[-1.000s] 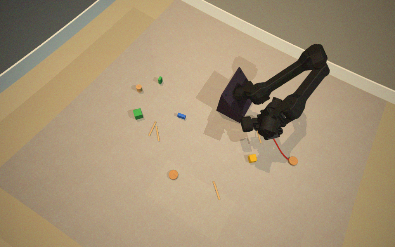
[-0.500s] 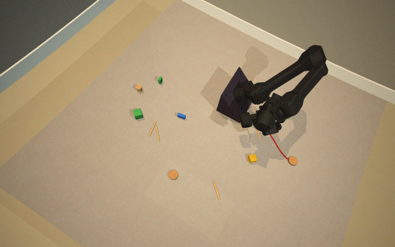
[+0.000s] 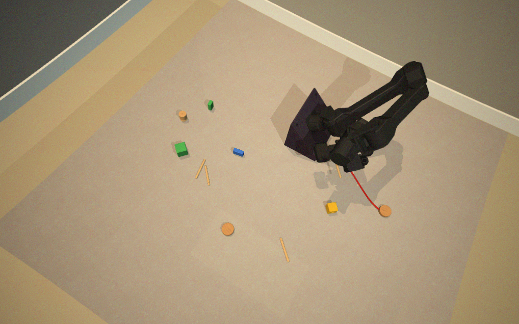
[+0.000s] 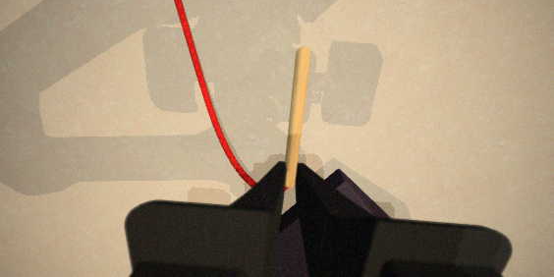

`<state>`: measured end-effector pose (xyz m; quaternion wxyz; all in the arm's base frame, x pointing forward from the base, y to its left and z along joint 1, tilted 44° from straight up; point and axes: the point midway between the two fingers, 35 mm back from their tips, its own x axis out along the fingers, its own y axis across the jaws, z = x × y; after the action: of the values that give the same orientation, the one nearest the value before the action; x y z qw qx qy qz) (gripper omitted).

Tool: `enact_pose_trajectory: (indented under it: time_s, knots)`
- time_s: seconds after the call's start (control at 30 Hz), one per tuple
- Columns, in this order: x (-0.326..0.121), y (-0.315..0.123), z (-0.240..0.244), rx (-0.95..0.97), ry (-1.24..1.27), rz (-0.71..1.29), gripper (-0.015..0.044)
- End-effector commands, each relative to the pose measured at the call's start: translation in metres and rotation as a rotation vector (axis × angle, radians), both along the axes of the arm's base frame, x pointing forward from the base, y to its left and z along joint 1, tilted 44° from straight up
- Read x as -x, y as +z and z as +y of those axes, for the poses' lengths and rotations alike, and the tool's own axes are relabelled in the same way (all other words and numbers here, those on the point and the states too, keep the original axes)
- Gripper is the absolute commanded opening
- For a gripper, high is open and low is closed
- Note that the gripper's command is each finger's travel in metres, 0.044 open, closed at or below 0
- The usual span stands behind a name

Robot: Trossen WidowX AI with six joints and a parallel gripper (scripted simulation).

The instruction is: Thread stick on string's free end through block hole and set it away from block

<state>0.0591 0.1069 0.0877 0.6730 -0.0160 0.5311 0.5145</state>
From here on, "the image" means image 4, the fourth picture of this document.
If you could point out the thin wooden stick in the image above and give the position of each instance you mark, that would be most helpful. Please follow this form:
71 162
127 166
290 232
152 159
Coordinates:
296 113

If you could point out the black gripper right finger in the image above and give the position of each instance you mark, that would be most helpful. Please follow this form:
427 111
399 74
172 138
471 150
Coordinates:
341 239

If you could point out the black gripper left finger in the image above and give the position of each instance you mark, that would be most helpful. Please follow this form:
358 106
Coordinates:
241 235

